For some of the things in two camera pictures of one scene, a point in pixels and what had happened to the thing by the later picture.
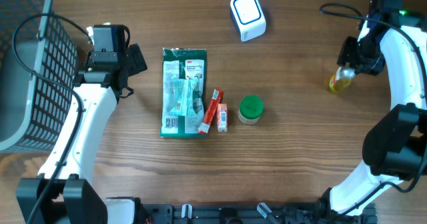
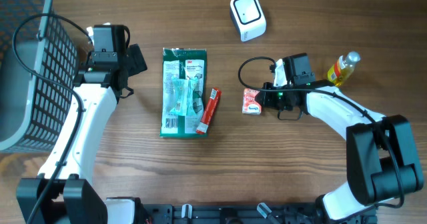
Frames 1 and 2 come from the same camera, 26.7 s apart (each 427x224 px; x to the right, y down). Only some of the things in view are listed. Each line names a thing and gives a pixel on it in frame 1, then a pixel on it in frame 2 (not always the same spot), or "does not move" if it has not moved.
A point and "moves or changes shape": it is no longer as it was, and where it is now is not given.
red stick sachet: (205, 125) does not move
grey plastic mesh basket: (33, 109) does not move
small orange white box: (222, 117) -> (251, 103)
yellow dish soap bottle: (342, 79) moves or changes shape
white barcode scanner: (247, 15) does not move
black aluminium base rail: (214, 213) does not move
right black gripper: (345, 55) -> (267, 101)
